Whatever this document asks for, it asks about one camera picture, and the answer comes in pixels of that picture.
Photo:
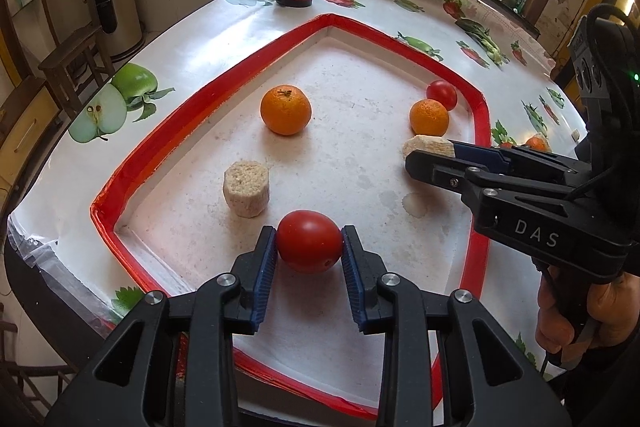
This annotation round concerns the wooden stool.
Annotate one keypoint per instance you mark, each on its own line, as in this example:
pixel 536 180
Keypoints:
pixel 75 62

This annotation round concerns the fruit print plastic tablecloth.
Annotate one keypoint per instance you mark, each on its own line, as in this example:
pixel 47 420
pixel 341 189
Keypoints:
pixel 200 47

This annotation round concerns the person's right forearm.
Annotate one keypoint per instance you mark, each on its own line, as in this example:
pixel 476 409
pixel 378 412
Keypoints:
pixel 600 387

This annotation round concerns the orange mandarin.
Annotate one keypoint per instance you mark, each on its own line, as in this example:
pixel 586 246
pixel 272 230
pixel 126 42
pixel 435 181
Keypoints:
pixel 537 142
pixel 429 117
pixel 285 109

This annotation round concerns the beige foam chunk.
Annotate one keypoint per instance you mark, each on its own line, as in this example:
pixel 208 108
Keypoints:
pixel 246 193
pixel 425 146

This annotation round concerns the red tomato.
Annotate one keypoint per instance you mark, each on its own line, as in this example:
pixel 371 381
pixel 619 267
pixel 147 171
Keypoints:
pixel 442 94
pixel 310 242

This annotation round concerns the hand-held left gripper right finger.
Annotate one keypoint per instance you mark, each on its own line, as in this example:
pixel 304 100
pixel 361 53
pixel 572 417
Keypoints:
pixel 354 277

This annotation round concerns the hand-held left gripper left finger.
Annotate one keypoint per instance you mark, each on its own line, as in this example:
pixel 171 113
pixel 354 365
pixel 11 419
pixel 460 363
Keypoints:
pixel 265 277

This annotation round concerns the wooden cabinet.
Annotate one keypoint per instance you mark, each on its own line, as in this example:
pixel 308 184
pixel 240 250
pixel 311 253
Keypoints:
pixel 25 122

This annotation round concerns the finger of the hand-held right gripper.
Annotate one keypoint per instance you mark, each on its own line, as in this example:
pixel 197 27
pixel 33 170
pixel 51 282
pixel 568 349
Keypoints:
pixel 435 169
pixel 480 153

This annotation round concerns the red rimmed white tray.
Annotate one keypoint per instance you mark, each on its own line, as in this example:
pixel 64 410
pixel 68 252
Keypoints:
pixel 340 147

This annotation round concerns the person's right hand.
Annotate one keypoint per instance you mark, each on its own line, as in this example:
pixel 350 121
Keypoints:
pixel 552 322

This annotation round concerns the green leafy vegetable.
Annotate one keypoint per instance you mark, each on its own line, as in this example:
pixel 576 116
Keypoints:
pixel 480 37

